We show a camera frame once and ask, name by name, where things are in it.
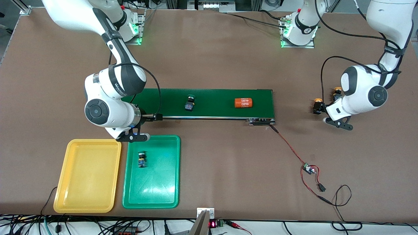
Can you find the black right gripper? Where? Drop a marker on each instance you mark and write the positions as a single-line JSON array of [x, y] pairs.
[[158, 117]]

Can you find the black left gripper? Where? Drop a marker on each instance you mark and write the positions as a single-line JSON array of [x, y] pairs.
[[321, 106]]

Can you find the yellow push button switch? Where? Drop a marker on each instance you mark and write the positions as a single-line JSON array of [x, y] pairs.
[[317, 105], [336, 92]]

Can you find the green push button switch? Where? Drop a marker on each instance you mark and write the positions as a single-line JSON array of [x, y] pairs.
[[190, 102], [142, 159]]

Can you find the orange 4680 battery cylinder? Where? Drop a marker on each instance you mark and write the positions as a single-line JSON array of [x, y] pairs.
[[243, 102]]

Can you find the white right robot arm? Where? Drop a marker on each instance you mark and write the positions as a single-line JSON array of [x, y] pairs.
[[111, 98]]

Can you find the green conveyor belt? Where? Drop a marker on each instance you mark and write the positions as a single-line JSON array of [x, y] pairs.
[[215, 107]]

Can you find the small black circuit board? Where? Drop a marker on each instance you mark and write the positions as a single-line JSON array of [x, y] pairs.
[[306, 167]]

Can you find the green plastic tray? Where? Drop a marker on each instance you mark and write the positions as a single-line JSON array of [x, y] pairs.
[[156, 186]]

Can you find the yellow plastic tray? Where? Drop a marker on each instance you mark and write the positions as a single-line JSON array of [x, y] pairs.
[[88, 176]]

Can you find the orange power strip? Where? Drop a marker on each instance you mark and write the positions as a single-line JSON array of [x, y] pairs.
[[125, 231]]

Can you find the small red digit display module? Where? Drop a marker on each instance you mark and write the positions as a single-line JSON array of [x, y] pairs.
[[213, 224]]

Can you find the grey background device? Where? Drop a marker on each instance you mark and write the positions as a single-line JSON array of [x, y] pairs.
[[209, 6]]

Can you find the red clip leads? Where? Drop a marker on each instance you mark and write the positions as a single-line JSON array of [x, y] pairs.
[[240, 226]]

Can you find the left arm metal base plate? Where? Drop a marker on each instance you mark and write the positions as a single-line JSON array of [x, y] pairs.
[[297, 46]]

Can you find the black switch with red lead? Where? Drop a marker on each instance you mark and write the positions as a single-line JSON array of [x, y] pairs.
[[322, 187]]

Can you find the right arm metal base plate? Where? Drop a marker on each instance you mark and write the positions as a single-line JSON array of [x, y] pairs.
[[140, 32]]

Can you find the grey metal camera stand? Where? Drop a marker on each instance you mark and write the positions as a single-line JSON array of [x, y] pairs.
[[201, 223]]

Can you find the aluminium frame profile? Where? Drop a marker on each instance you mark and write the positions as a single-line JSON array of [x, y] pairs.
[[23, 8]]

